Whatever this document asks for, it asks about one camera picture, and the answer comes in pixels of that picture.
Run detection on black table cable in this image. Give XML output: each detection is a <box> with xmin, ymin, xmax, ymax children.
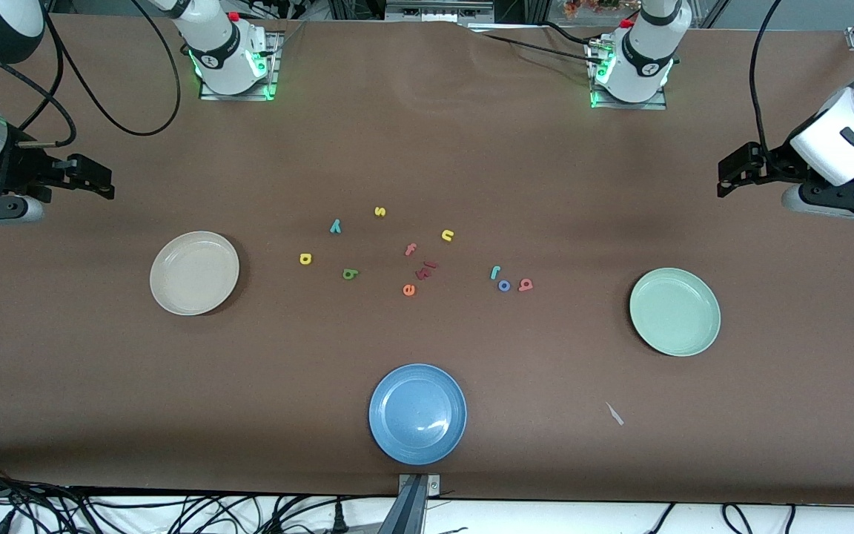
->
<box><xmin>480</xmin><ymin>21</ymin><xmax>606</xmax><ymax>67</ymax></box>

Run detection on beige brown plate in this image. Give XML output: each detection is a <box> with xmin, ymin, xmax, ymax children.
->
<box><xmin>149</xmin><ymin>231</ymin><xmax>240</xmax><ymax>317</ymax></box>

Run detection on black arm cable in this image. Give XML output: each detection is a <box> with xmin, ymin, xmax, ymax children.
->
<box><xmin>0</xmin><ymin>0</ymin><xmax>182</xmax><ymax>148</ymax></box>
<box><xmin>749</xmin><ymin>0</ymin><xmax>785</xmax><ymax>160</ymax></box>

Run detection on blue plate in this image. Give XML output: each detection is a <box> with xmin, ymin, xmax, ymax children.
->
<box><xmin>368</xmin><ymin>363</ymin><xmax>468</xmax><ymax>467</ymax></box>

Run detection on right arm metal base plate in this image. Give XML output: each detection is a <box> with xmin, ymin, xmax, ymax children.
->
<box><xmin>199</xmin><ymin>33</ymin><xmax>280</xmax><ymax>102</ymax></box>

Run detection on grey metal box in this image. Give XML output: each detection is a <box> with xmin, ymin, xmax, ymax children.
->
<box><xmin>385</xmin><ymin>0</ymin><xmax>494</xmax><ymax>23</ymax></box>

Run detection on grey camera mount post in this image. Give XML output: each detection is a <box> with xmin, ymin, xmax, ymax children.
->
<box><xmin>377</xmin><ymin>473</ymin><xmax>443</xmax><ymax>534</ymax></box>

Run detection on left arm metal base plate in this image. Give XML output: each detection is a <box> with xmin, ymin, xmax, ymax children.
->
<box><xmin>590</xmin><ymin>41</ymin><xmax>669</xmax><ymax>111</ymax></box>

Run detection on light green plate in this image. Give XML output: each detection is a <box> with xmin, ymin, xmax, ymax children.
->
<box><xmin>629</xmin><ymin>267</ymin><xmax>722</xmax><ymax>357</ymax></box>

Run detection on orange flowers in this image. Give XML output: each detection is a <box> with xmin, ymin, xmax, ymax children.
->
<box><xmin>563</xmin><ymin>0</ymin><xmax>624</xmax><ymax>19</ymax></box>

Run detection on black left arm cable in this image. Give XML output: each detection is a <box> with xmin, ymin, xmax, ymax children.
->
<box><xmin>749</xmin><ymin>0</ymin><xmax>785</xmax><ymax>160</ymax></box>

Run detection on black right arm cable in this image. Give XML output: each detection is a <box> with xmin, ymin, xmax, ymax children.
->
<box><xmin>0</xmin><ymin>0</ymin><xmax>182</xmax><ymax>148</ymax></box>

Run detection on brown table cover sheet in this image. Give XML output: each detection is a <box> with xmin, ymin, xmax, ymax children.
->
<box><xmin>0</xmin><ymin>13</ymin><xmax>854</xmax><ymax>507</ymax></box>

